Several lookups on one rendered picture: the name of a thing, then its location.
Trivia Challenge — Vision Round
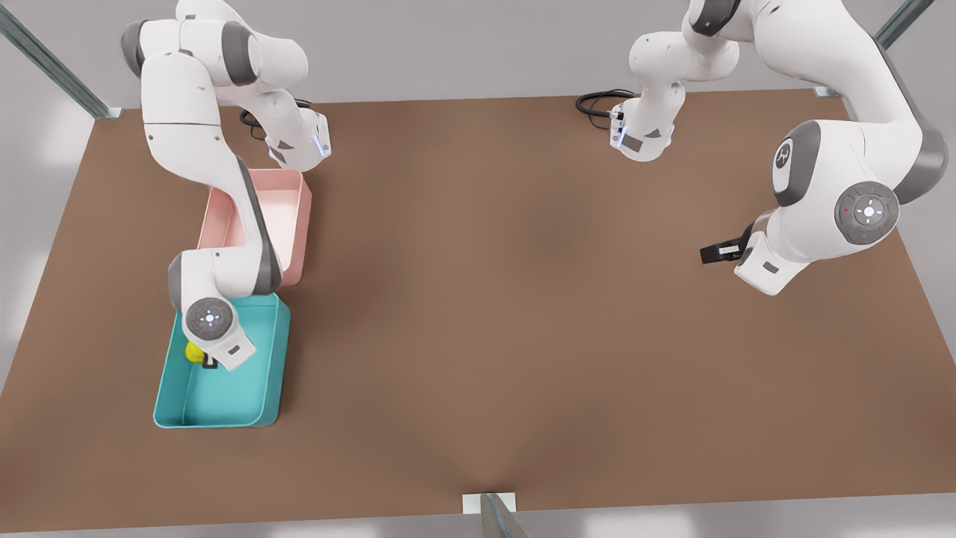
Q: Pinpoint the pink plastic tray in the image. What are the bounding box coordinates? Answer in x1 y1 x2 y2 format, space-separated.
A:
197 168 313 288

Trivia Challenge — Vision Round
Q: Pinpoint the teal plastic tray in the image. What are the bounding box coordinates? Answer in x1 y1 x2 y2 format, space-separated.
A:
153 292 292 430

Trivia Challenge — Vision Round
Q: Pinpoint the black cable loop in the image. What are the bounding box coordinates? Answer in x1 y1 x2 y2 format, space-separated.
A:
239 99 313 142
575 90 638 132

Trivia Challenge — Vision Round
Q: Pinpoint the silver frame post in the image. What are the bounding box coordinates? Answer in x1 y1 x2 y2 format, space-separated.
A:
0 6 122 120
462 492 528 538
814 0 936 99

